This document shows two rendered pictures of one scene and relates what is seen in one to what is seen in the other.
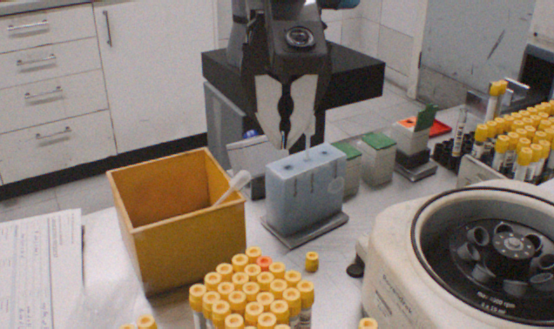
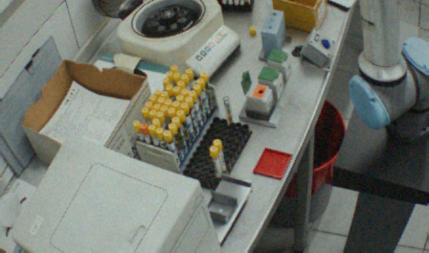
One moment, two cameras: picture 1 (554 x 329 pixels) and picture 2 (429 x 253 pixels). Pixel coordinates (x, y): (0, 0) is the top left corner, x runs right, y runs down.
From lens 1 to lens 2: 1.68 m
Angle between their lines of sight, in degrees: 98
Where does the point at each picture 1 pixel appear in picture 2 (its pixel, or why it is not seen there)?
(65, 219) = (345, 2)
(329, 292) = (237, 29)
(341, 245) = (251, 47)
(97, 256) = not seen: hidden behind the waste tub
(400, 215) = (212, 8)
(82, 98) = not seen: outside the picture
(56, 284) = not seen: outside the picture
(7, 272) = not seen: outside the picture
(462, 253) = (184, 11)
